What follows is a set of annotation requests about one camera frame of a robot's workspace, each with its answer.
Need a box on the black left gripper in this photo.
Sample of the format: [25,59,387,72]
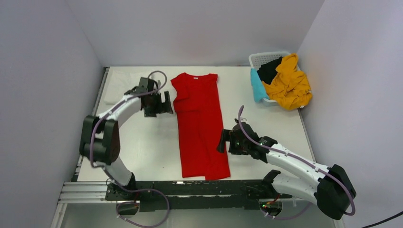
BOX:
[144,91,173,118]

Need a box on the red t-shirt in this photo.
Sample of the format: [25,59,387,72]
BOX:
[171,73,230,181]

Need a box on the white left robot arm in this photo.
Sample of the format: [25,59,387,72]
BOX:
[79,77,173,200]

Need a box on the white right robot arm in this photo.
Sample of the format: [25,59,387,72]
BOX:
[217,122,356,220]

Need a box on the folded white t-shirt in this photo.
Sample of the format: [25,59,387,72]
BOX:
[103,70,151,105]

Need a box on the teal t-shirt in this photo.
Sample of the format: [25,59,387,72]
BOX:
[250,68,269,103]

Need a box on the black t-shirt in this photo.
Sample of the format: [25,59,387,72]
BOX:
[257,57,283,85]

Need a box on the yellow t-shirt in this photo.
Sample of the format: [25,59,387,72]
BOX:
[262,53,312,111]

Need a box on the white plastic laundry basket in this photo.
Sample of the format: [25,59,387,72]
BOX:
[249,51,290,106]

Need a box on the aluminium frame rail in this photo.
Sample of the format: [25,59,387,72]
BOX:
[58,178,337,204]

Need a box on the black cable bottom right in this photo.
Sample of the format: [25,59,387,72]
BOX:
[361,214,403,228]

